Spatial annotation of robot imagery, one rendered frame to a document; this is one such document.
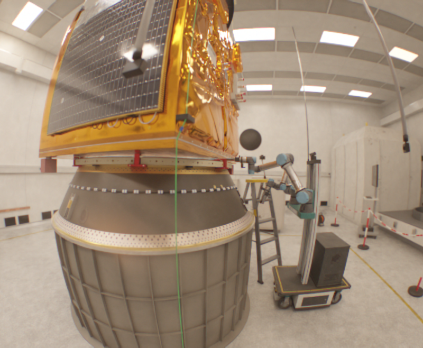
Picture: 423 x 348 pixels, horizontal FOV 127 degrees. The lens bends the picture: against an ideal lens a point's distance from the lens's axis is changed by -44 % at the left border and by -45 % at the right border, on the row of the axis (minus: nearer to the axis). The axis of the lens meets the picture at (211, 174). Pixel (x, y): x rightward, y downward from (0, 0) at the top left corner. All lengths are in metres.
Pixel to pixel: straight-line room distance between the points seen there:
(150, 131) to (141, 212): 0.51
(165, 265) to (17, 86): 6.03
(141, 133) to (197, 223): 0.68
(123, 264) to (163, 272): 0.26
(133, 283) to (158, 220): 0.46
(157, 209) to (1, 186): 5.24
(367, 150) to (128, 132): 6.48
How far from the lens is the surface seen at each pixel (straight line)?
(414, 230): 5.03
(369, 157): 6.76
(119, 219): 1.27
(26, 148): 6.24
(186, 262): 1.28
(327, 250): 2.25
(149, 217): 1.23
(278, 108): 9.64
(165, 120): 1.01
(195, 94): 1.16
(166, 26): 1.31
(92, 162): 1.53
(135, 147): 1.10
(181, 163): 1.35
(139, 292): 1.37
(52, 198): 6.65
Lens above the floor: 1.63
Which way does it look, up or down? 1 degrees down
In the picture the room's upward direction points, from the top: 1 degrees clockwise
